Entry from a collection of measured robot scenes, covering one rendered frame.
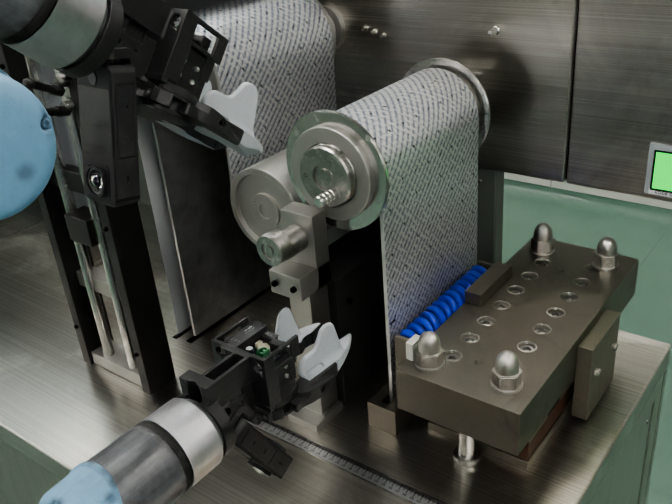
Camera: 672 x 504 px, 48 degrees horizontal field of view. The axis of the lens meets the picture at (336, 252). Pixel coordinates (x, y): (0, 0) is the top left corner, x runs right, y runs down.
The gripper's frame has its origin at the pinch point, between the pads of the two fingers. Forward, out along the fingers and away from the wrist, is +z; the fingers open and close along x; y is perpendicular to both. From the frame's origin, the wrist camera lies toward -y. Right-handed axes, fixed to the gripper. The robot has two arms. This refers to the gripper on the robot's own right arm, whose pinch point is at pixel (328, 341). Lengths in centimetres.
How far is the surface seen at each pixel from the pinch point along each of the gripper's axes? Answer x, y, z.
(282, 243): 7.1, 9.9, 1.9
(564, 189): 76, -103, 276
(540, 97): -6.1, 17.1, 42.7
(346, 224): 4.1, 9.5, 10.2
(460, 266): -1.0, -4.2, 29.1
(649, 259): 24, -109, 236
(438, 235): -1.0, 3.4, 23.1
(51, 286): 75, -19, 9
